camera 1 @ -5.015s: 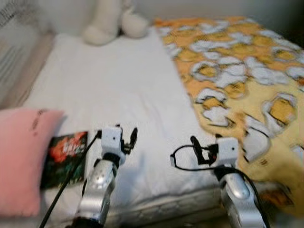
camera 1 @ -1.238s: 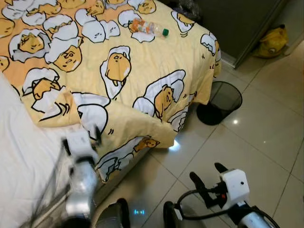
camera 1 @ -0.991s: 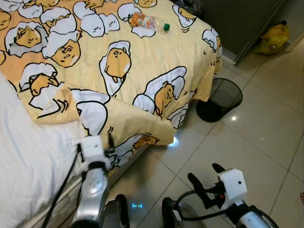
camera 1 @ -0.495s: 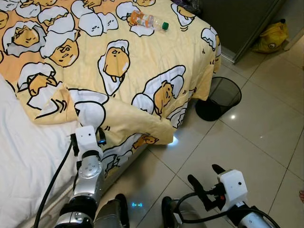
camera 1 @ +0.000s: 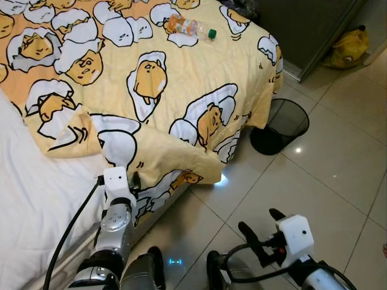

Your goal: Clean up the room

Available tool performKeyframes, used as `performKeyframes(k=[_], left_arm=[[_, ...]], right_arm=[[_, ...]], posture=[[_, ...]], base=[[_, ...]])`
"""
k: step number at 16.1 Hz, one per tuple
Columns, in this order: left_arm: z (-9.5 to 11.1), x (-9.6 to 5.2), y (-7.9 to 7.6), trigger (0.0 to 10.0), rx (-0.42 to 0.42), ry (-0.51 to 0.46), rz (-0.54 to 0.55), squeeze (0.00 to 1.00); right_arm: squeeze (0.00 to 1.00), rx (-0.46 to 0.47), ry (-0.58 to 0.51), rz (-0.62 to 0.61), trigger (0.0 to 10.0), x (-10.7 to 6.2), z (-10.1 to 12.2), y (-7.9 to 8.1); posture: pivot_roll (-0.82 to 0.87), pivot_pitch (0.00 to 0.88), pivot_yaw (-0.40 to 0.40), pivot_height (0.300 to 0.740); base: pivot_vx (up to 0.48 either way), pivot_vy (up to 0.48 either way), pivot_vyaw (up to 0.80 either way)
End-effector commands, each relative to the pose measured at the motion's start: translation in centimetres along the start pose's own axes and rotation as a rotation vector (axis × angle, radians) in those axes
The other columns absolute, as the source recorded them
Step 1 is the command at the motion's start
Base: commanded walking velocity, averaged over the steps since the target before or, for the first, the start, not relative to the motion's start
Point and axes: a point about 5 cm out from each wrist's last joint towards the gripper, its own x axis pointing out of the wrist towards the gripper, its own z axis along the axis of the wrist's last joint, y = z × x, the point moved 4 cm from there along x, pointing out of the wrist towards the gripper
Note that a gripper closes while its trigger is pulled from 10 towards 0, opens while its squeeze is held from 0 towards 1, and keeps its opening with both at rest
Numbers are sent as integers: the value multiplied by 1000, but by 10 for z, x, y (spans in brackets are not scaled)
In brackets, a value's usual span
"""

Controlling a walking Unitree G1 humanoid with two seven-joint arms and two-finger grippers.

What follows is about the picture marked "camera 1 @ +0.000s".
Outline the grey right robot leg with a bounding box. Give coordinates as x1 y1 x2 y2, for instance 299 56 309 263
206 250 257 290

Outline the grey robot leg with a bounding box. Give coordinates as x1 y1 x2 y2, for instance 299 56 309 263
120 246 167 290
206 250 257 290

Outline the grey left robot leg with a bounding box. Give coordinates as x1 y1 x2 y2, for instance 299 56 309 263
120 246 167 290

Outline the black mesh waste bin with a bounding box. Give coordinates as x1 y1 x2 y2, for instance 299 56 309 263
250 98 311 156

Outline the white quilted mattress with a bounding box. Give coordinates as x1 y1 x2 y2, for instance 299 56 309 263
0 91 195 290

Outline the yellow cartoon egg blanket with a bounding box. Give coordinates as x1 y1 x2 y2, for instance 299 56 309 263
0 0 284 210

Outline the clear plastic bottle orange label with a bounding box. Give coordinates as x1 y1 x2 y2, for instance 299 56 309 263
167 13 218 41

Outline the dark grey wardrobe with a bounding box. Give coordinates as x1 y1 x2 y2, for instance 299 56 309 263
254 0 370 83

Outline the dark patterned cloth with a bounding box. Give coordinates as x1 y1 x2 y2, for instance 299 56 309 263
232 0 259 19

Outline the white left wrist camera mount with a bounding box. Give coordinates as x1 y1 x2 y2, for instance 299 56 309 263
102 167 131 201

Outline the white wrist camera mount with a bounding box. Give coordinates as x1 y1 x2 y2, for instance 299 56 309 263
276 215 316 255
102 167 131 201

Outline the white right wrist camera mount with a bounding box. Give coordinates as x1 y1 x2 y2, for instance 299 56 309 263
276 215 316 255

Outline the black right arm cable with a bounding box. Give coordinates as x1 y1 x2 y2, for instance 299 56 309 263
216 242 304 285

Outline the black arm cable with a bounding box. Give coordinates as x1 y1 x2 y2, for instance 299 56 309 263
42 175 105 290
216 242 304 285

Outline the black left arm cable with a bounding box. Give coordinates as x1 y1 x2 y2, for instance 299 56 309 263
42 175 105 290

